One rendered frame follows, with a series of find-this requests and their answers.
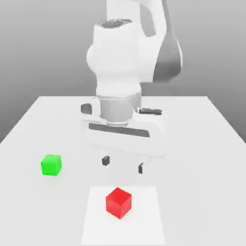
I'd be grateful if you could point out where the small red cube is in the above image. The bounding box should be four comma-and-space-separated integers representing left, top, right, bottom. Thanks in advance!
105, 187, 133, 220

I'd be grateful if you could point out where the small green cube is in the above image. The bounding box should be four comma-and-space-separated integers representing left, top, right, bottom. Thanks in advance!
40, 154, 62, 176

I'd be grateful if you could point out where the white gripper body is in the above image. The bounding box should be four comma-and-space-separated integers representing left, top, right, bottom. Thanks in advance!
82, 114, 168, 159

